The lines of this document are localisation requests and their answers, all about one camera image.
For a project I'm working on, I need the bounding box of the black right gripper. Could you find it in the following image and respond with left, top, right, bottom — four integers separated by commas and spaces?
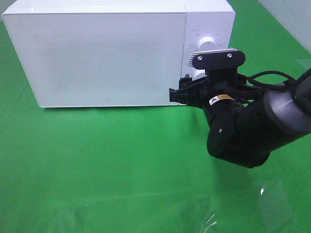
169, 72, 262, 109

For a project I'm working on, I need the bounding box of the white round knob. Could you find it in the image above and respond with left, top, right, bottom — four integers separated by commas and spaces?
197, 36, 217, 51
192, 69, 206, 80

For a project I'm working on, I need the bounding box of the white microwave door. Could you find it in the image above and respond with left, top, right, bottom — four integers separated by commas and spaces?
3, 13, 186, 108

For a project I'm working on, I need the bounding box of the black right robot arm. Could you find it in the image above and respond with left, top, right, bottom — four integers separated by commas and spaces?
169, 69, 311, 168

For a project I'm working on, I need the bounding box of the green table cloth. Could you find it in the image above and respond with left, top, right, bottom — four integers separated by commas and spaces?
0, 23, 311, 233

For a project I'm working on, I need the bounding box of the white microwave oven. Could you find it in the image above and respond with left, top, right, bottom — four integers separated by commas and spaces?
1, 0, 236, 108

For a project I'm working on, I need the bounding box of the white wall panel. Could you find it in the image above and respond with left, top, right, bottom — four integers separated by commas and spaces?
259, 0, 311, 52

